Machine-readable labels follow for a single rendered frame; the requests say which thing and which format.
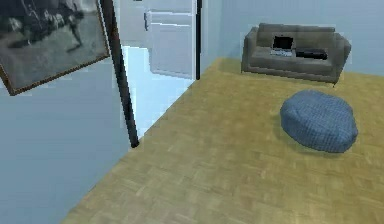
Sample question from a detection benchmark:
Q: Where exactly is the white room door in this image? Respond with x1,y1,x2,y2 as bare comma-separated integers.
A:
119,0,198,80

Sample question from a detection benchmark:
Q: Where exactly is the grey brown sofa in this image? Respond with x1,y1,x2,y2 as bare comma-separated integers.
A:
240,22,352,85

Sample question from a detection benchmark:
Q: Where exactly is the black open laptop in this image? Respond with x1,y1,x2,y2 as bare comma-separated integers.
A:
269,34,296,57

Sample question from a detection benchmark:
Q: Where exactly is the blue round floor cushion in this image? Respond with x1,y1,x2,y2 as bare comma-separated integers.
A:
279,89,359,154

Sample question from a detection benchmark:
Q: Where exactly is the brown framed grey picture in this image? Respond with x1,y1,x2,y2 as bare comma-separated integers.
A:
0,0,112,97

